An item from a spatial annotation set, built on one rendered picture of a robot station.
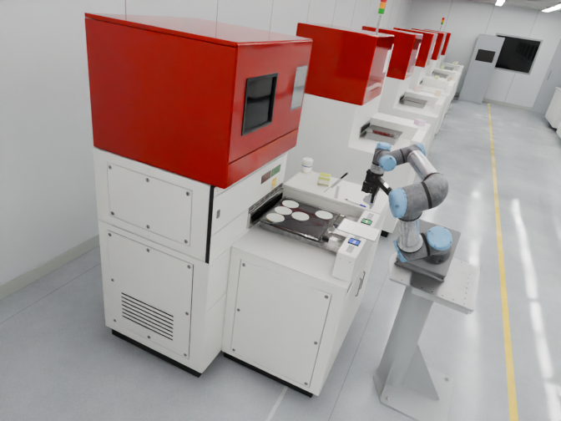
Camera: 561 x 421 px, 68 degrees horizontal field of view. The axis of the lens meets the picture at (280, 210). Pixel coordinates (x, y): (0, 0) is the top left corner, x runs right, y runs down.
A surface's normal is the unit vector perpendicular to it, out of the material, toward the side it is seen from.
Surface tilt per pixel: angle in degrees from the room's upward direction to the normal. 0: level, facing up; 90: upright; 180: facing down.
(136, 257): 90
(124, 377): 0
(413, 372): 90
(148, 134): 90
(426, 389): 90
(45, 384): 0
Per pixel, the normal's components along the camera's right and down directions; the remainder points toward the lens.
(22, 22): 0.90, 0.30
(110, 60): -0.41, 0.36
